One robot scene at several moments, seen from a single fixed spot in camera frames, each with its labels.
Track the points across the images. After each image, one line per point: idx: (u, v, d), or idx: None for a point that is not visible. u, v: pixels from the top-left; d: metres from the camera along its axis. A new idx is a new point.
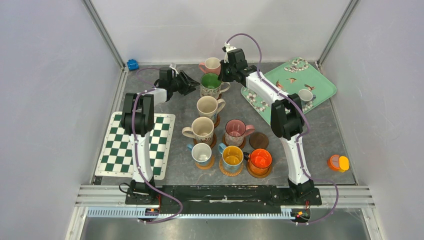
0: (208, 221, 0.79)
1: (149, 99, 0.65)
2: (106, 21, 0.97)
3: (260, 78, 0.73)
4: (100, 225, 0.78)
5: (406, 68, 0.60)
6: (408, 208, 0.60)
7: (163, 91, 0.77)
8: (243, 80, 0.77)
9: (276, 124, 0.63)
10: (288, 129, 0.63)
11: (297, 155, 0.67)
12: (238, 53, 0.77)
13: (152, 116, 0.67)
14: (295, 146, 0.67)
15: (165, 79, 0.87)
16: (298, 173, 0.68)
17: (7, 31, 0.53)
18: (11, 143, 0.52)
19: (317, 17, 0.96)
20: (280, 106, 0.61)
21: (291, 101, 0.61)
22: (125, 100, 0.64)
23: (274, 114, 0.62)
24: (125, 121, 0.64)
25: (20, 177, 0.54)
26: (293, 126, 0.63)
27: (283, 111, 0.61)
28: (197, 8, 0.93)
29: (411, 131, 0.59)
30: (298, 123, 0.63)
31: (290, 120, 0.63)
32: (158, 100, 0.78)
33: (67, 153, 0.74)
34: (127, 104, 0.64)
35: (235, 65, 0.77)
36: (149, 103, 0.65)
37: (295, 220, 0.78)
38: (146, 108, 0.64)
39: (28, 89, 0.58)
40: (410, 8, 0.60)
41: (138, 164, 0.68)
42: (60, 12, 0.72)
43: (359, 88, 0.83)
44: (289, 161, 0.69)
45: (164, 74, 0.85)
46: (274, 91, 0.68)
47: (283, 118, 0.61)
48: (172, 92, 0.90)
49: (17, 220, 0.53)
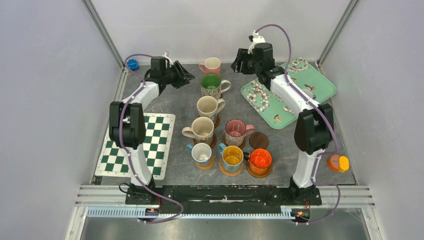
0: (208, 221, 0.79)
1: (136, 110, 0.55)
2: (106, 21, 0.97)
3: (287, 82, 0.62)
4: (100, 225, 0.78)
5: (406, 68, 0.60)
6: (408, 208, 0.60)
7: (155, 86, 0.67)
8: (267, 82, 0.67)
9: (301, 137, 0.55)
10: (314, 144, 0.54)
11: (311, 168, 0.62)
12: (266, 50, 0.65)
13: (143, 126, 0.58)
14: (313, 160, 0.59)
15: (156, 69, 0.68)
16: (306, 179, 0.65)
17: (8, 31, 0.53)
18: (12, 143, 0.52)
19: (317, 17, 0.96)
20: (309, 117, 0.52)
21: (322, 114, 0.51)
22: (110, 111, 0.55)
23: (300, 125, 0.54)
24: (112, 133, 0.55)
25: (20, 175, 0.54)
26: (320, 142, 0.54)
27: (311, 123, 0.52)
28: (197, 8, 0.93)
29: (411, 131, 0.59)
30: (326, 139, 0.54)
31: (318, 134, 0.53)
32: (152, 96, 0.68)
33: (67, 153, 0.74)
34: (113, 116, 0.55)
35: (262, 63, 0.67)
36: (137, 115, 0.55)
37: (295, 220, 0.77)
38: (135, 119, 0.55)
39: (28, 88, 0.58)
40: (410, 8, 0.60)
41: (134, 172, 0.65)
42: (60, 12, 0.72)
43: (359, 88, 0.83)
44: (302, 168, 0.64)
45: (156, 64, 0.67)
46: (303, 99, 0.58)
47: (310, 131, 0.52)
48: (164, 87, 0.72)
49: (17, 220, 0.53)
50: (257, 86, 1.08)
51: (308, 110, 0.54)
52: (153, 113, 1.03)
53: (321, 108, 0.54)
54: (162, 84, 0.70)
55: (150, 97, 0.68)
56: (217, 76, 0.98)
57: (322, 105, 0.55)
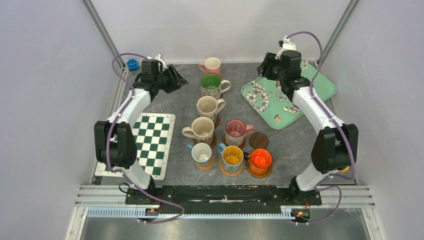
0: (208, 221, 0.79)
1: (123, 132, 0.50)
2: (106, 21, 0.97)
3: (312, 95, 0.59)
4: (100, 225, 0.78)
5: (406, 68, 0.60)
6: (408, 208, 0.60)
7: (145, 94, 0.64)
8: (290, 92, 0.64)
9: (318, 155, 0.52)
10: (332, 165, 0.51)
11: (318, 181, 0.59)
12: (294, 60, 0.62)
13: (133, 145, 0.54)
14: (323, 176, 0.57)
15: (148, 73, 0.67)
16: (309, 186, 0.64)
17: (8, 31, 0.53)
18: (12, 142, 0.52)
19: (317, 17, 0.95)
20: (330, 136, 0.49)
21: (344, 136, 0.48)
22: (95, 134, 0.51)
23: (319, 143, 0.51)
24: (100, 155, 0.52)
25: (20, 175, 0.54)
26: (338, 163, 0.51)
27: (331, 142, 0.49)
28: (197, 8, 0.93)
29: (411, 131, 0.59)
30: (346, 162, 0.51)
31: (338, 155, 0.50)
32: (142, 106, 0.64)
33: (67, 153, 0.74)
34: (99, 139, 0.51)
35: (287, 73, 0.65)
36: (124, 137, 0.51)
37: (295, 220, 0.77)
38: (122, 142, 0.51)
39: (28, 88, 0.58)
40: (410, 8, 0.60)
41: (131, 183, 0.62)
42: (60, 12, 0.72)
43: (359, 88, 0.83)
44: (309, 178, 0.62)
45: (147, 67, 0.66)
46: (326, 115, 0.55)
47: (328, 151, 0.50)
48: (156, 92, 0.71)
49: (17, 220, 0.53)
50: (257, 86, 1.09)
51: (330, 128, 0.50)
52: (153, 113, 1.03)
53: (345, 127, 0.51)
54: (153, 88, 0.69)
55: (140, 108, 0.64)
56: (217, 76, 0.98)
57: (347, 125, 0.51)
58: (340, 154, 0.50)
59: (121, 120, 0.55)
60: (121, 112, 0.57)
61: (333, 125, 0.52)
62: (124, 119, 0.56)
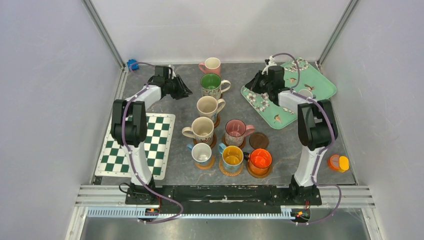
0: (208, 221, 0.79)
1: (140, 107, 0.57)
2: (106, 21, 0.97)
3: (291, 92, 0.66)
4: (100, 225, 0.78)
5: (406, 68, 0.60)
6: (408, 208, 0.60)
7: (158, 90, 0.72)
8: (275, 99, 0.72)
9: (302, 131, 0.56)
10: (317, 139, 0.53)
11: (313, 165, 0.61)
12: (278, 72, 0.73)
13: (145, 125, 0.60)
14: (315, 157, 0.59)
15: (160, 75, 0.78)
16: (306, 178, 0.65)
17: (8, 31, 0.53)
18: (12, 142, 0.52)
19: (317, 17, 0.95)
20: (307, 108, 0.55)
21: (320, 107, 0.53)
22: (113, 108, 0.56)
23: (300, 118, 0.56)
24: (114, 131, 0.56)
25: (20, 175, 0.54)
26: (322, 137, 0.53)
27: (309, 115, 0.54)
28: (197, 8, 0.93)
29: (411, 131, 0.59)
30: (329, 136, 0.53)
31: (320, 129, 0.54)
32: (152, 99, 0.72)
33: (67, 154, 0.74)
34: (115, 113, 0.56)
35: (273, 83, 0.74)
36: (140, 113, 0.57)
37: (295, 220, 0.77)
38: (137, 117, 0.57)
39: (28, 88, 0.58)
40: (410, 8, 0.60)
41: (136, 171, 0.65)
42: (60, 12, 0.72)
43: (359, 88, 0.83)
44: (303, 166, 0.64)
45: (160, 70, 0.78)
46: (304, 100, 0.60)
47: (309, 123, 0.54)
48: (165, 92, 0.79)
49: (17, 220, 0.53)
50: None
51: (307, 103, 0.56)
52: (153, 113, 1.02)
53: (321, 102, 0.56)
54: (165, 87, 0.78)
55: (151, 99, 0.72)
56: (217, 76, 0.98)
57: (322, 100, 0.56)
58: (322, 128, 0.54)
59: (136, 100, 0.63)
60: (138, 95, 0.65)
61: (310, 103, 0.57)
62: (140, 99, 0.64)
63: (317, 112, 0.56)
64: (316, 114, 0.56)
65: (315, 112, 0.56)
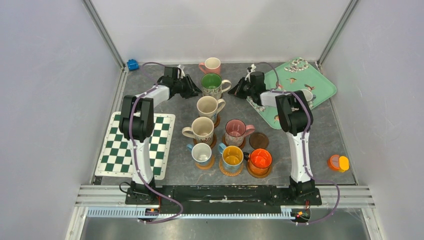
0: (208, 221, 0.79)
1: (148, 104, 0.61)
2: (106, 21, 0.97)
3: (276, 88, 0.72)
4: (100, 225, 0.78)
5: (406, 68, 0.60)
6: (408, 208, 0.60)
7: (165, 89, 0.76)
8: (258, 101, 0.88)
9: (282, 119, 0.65)
10: (296, 124, 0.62)
11: (303, 153, 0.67)
12: (258, 77, 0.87)
13: (152, 121, 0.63)
14: (300, 143, 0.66)
15: (169, 76, 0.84)
16: (301, 171, 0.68)
17: (7, 31, 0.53)
18: (11, 143, 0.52)
19: (317, 17, 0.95)
20: (283, 99, 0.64)
21: (296, 96, 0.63)
22: (123, 103, 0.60)
23: (279, 108, 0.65)
24: (122, 126, 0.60)
25: (20, 176, 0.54)
26: (300, 122, 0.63)
27: (286, 103, 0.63)
28: (197, 9, 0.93)
29: (411, 131, 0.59)
30: (306, 120, 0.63)
31: (297, 115, 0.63)
32: (160, 98, 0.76)
33: (67, 154, 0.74)
34: (125, 108, 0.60)
35: (255, 87, 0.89)
36: (147, 108, 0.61)
37: (295, 220, 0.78)
38: (145, 113, 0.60)
39: (28, 89, 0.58)
40: (410, 8, 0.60)
41: (138, 168, 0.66)
42: (60, 12, 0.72)
43: (359, 88, 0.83)
44: (293, 158, 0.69)
45: (169, 71, 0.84)
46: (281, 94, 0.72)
47: (287, 111, 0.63)
48: (173, 93, 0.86)
49: (17, 220, 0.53)
50: None
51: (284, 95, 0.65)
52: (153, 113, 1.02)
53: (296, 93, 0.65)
54: (172, 88, 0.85)
55: (159, 98, 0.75)
56: (217, 76, 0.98)
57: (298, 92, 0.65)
58: (298, 114, 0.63)
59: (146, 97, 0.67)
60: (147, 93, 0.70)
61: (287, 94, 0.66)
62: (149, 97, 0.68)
63: (294, 101, 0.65)
64: (292, 103, 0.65)
65: (292, 101, 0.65)
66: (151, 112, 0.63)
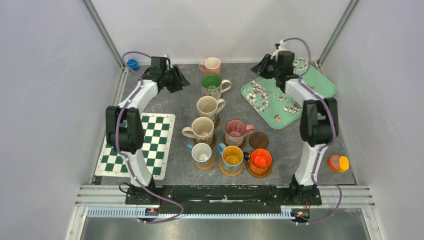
0: (208, 221, 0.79)
1: (133, 116, 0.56)
2: (106, 21, 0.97)
3: (300, 82, 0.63)
4: (100, 225, 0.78)
5: (406, 68, 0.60)
6: (408, 208, 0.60)
7: (153, 85, 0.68)
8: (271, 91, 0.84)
9: (305, 127, 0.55)
10: (317, 136, 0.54)
11: (313, 164, 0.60)
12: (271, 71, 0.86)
13: (140, 132, 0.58)
14: (315, 154, 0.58)
15: (157, 67, 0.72)
16: (306, 176, 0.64)
17: (8, 31, 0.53)
18: (11, 143, 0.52)
19: (317, 17, 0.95)
20: (312, 105, 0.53)
21: (326, 105, 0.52)
22: (106, 117, 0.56)
23: (304, 114, 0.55)
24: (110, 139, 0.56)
25: (19, 176, 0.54)
26: (322, 135, 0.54)
27: (313, 111, 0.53)
28: (197, 9, 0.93)
29: (411, 131, 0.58)
30: (330, 133, 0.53)
31: (320, 126, 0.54)
32: (149, 98, 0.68)
33: (67, 154, 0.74)
34: (109, 122, 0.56)
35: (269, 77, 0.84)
36: (133, 121, 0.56)
37: (295, 220, 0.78)
38: (131, 125, 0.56)
39: (28, 89, 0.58)
40: (410, 8, 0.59)
41: (134, 175, 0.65)
42: (60, 13, 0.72)
43: (359, 88, 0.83)
44: (303, 164, 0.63)
45: (157, 62, 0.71)
46: (310, 93, 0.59)
47: (312, 120, 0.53)
48: (162, 85, 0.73)
49: (17, 220, 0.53)
50: (257, 86, 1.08)
51: (312, 100, 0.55)
52: (153, 113, 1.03)
53: (326, 100, 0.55)
54: (160, 80, 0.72)
55: (147, 99, 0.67)
56: (217, 76, 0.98)
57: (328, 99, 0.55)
58: (323, 125, 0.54)
59: (130, 105, 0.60)
60: (131, 99, 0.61)
61: (316, 99, 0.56)
62: (133, 104, 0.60)
63: (322, 109, 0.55)
64: (320, 110, 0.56)
65: (320, 108, 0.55)
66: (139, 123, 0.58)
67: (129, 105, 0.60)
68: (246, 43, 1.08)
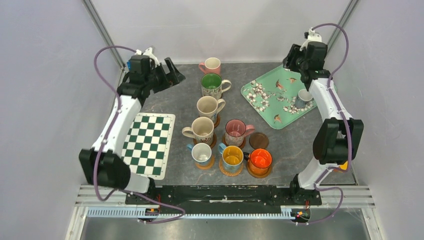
0: (208, 221, 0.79)
1: (111, 163, 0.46)
2: (106, 21, 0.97)
3: (328, 87, 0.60)
4: (100, 225, 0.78)
5: (406, 68, 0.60)
6: (408, 208, 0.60)
7: (134, 103, 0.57)
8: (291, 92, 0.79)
9: (319, 144, 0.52)
10: (330, 156, 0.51)
11: (318, 176, 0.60)
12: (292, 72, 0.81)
13: (123, 171, 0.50)
14: (322, 170, 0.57)
15: (137, 72, 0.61)
16: (308, 183, 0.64)
17: (7, 31, 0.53)
18: (11, 143, 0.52)
19: (317, 17, 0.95)
20: (334, 126, 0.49)
21: (348, 129, 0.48)
22: (82, 163, 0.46)
23: (322, 132, 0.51)
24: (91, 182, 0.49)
25: (19, 175, 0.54)
26: (336, 156, 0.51)
27: (332, 134, 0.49)
28: (197, 9, 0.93)
29: (411, 131, 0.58)
30: (345, 155, 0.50)
31: (336, 146, 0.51)
32: (131, 118, 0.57)
33: (67, 154, 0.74)
34: (84, 167, 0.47)
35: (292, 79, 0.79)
36: (112, 168, 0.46)
37: (295, 220, 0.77)
38: (112, 172, 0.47)
39: (28, 89, 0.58)
40: (410, 8, 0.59)
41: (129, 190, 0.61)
42: (60, 12, 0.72)
43: (359, 88, 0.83)
44: (309, 173, 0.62)
45: (137, 65, 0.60)
46: (336, 107, 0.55)
47: (328, 142, 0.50)
48: (146, 96, 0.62)
49: (17, 220, 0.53)
50: (257, 86, 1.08)
51: (335, 119, 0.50)
52: (153, 113, 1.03)
53: (352, 122, 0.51)
54: (143, 90, 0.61)
55: (129, 121, 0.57)
56: (217, 76, 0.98)
57: (354, 120, 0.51)
58: (340, 145, 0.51)
59: (106, 147, 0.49)
60: (106, 136, 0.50)
61: (339, 118, 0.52)
62: (110, 146, 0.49)
63: (344, 128, 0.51)
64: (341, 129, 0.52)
65: (341, 127, 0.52)
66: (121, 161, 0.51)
67: (104, 146, 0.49)
68: (246, 43, 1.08)
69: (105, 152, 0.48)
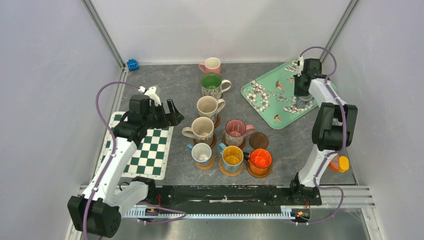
0: (208, 221, 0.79)
1: (100, 212, 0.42)
2: (106, 21, 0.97)
3: (325, 83, 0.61)
4: None
5: (407, 67, 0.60)
6: (408, 208, 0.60)
7: (129, 146, 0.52)
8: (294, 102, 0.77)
9: (316, 129, 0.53)
10: (327, 141, 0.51)
11: (318, 167, 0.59)
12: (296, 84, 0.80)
13: (116, 217, 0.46)
14: (322, 158, 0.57)
15: (136, 112, 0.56)
16: (308, 177, 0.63)
17: (7, 32, 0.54)
18: (10, 143, 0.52)
19: (317, 17, 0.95)
20: (329, 109, 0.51)
21: (341, 109, 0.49)
22: (70, 211, 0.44)
23: (319, 116, 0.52)
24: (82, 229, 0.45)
25: (20, 175, 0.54)
26: (333, 141, 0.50)
27: (328, 116, 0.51)
28: (197, 9, 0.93)
29: (410, 131, 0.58)
30: (341, 141, 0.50)
31: (333, 131, 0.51)
32: (127, 159, 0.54)
33: (67, 153, 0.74)
34: (74, 216, 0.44)
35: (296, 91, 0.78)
36: (100, 217, 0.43)
37: (295, 220, 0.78)
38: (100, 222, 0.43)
39: (28, 89, 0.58)
40: (410, 7, 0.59)
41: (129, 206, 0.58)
42: (60, 13, 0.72)
43: (359, 88, 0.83)
44: (309, 165, 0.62)
45: (135, 106, 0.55)
46: (332, 96, 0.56)
47: (326, 124, 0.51)
48: (144, 134, 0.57)
49: (18, 220, 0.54)
50: (257, 86, 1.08)
51: (331, 103, 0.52)
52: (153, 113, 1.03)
53: (347, 107, 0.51)
54: (141, 129, 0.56)
55: (124, 165, 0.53)
56: (216, 76, 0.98)
57: (349, 105, 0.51)
58: (337, 131, 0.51)
59: (97, 196, 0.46)
60: (98, 183, 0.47)
61: (335, 104, 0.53)
62: (101, 194, 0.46)
63: (340, 115, 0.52)
64: (337, 115, 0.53)
65: (338, 114, 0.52)
66: (113, 206, 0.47)
67: (94, 194, 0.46)
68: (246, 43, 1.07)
69: (96, 200, 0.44)
